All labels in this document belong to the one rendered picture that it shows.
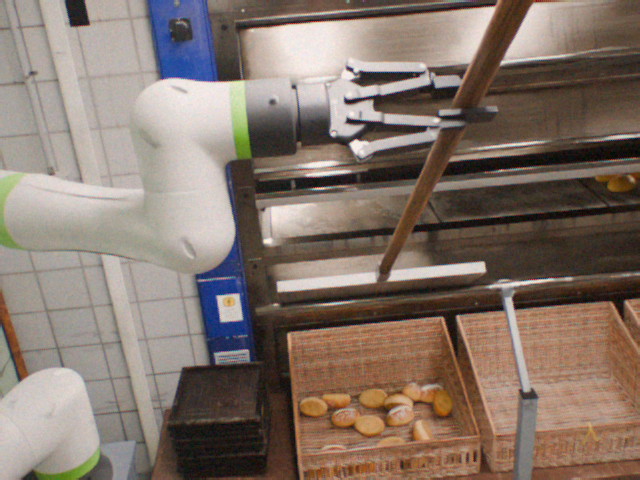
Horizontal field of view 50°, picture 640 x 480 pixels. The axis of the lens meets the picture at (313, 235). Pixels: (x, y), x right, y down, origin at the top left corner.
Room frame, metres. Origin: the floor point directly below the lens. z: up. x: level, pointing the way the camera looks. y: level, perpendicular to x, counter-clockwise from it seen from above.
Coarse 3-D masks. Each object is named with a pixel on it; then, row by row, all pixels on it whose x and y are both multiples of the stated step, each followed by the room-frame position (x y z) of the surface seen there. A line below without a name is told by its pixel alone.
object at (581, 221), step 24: (504, 216) 2.09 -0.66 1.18; (528, 216) 2.08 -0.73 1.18; (552, 216) 2.06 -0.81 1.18; (576, 216) 2.05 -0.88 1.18; (600, 216) 2.05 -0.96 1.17; (624, 216) 2.05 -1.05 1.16; (264, 240) 2.06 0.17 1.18; (288, 240) 2.05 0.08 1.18; (312, 240) 2.03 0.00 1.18; (336, 240) 2.02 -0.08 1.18; (360, 240) 2.02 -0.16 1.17; (384, 240) 2.02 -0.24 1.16; (408, 240) 2.03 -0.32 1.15; (432, 240) 2.03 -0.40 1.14
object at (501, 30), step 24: (504, 0) 0.64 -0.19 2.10; (528, 0) 0.63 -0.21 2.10; (504, 24) 0.66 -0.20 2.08; (480, 48) 0.71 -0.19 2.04; (504, 48) 0.69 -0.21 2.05; (480, 72) 0.73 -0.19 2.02; (456, 96) 0.80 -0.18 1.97; (480, 96) 0.77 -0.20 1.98; (456, 144) 0.87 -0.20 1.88; (432, 168) 0.94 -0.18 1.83; (432, 192) 1.03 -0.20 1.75; (408, 216) 1.12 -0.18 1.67; (384, 264) 1.42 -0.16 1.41
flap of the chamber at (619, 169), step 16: (528, 160) 2.07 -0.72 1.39; (544, 160) 2.05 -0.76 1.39; (560, 160) 2.03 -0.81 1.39; (576, 160) 2.01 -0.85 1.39; (592, 160) 2.00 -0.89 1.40; (352, 176) 2.06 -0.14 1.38; (368, 176) 2.05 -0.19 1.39; (384, 176) 2.03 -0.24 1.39; (400, 176) 2.01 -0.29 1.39; (416, 176) 1.99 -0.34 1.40; (512, 176) 1.89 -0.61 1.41; (528, 176) 1.89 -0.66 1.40; (544, 176) 1.89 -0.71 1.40; (560, 176) 1.89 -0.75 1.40; (576, 176) 1.89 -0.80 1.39; (352, 192) 1.87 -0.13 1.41; (368, 192) 1.88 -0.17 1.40; (384, 192) 1.88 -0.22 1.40; (400, 192) 1.88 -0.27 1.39
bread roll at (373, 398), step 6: (366, 390) 1.89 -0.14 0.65; (372, 390) 1.88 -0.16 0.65; (378, 390) 1.88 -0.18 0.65; (360, 396) 1.87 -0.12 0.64; (366, 396) 1.87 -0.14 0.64; (372, 396) 1.87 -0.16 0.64; (378, 396) 1.87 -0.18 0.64; (384, 396) 1.87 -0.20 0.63; (360, 402) 1.86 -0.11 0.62; (366, 402) 1.86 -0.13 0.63; (372, 402) 1.86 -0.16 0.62; (378, 402) 1.86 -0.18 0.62; (372, 408) 1.85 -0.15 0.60
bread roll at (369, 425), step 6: (360, 420) 1.75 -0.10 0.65; (366, 420) 1.74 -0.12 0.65; (372, 420) 1.74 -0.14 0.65; (378, 420) 1.74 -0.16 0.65; (360, 426) 1.73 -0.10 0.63; (366, 426) 1.73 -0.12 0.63; (372, 426) 1.73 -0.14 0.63; (378, 426) 1.72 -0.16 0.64; (360, 432) 1.73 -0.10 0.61; (366, 432) 1.72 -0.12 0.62; (372, 432) 1.71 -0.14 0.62; (378, 432) 1.71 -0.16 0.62
